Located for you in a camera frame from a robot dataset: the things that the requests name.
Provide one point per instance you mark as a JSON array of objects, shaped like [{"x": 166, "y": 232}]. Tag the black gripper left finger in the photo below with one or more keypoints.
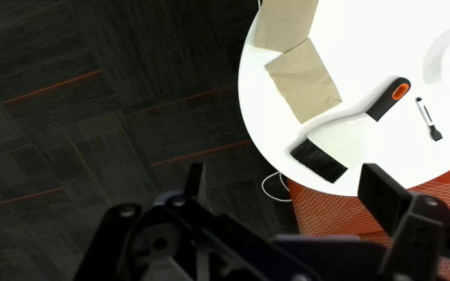
[{"x": 196, "y": 185}]

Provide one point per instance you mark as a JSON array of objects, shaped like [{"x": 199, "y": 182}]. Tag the white bowl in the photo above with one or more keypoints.
[{"x": 436, "y": 57}]

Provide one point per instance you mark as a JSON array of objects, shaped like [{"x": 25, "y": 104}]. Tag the orange sofa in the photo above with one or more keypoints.
[{"x": 339, "y": 213}]

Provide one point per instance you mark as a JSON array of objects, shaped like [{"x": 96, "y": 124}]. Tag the black marker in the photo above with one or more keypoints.
[{"x": 428, "y": 121}]

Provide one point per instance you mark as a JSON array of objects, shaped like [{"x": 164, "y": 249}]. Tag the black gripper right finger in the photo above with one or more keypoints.
[{"x": 386, "y": 200}]

